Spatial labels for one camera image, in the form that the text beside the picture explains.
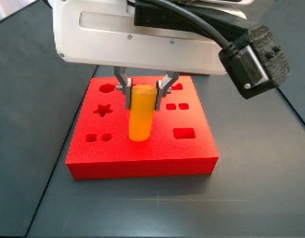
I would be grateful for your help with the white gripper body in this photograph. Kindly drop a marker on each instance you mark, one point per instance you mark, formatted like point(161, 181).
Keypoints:
point(94, 33)

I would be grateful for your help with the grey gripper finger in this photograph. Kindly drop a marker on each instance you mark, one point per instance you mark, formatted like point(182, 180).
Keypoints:
point(162, 87)
point(123, 85)

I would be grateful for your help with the red shape-sorter block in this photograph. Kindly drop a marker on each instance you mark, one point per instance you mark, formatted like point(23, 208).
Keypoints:
point(178, 149)

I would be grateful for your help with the yellow oval cylinder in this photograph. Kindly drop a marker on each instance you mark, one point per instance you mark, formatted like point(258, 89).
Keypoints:
point(141, 112)

